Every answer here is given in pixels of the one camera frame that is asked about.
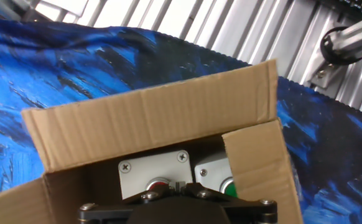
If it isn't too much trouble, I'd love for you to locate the yellow and blue painted cloth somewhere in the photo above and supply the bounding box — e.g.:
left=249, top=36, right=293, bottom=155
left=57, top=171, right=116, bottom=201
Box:
left=0, top=14, right=362, bottom=224

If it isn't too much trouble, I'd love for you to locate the grey box with red button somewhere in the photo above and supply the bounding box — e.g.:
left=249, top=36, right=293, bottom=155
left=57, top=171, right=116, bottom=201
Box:
left=118, top=149, right=194, bottom=200

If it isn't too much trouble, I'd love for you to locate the brown cardboard box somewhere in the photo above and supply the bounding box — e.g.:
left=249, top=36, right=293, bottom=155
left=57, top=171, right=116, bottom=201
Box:
left=0, top=59, right=305, bottom=224

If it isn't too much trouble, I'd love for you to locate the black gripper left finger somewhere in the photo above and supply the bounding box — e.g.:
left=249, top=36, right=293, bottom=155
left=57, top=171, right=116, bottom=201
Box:
left=77, top=182, right=179, bottom=224

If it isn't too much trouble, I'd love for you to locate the white box with green button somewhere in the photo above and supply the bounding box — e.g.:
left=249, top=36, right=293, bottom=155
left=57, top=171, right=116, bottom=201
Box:
left=194, top=157, right=238, bottom=198

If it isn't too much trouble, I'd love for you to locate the silver bracket with black ties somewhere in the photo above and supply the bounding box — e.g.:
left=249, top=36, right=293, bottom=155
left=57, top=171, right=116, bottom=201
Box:
left=310, top=15, right=362, bottom=90

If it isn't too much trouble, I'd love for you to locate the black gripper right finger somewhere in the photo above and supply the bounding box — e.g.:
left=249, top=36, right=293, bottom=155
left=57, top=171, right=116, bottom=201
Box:
left=178, top=182, right=278, bottom=224

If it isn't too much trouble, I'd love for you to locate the black keyboard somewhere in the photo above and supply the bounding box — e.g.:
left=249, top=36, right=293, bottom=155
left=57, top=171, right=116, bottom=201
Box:
left=323, top=0, right=362, bottom=15

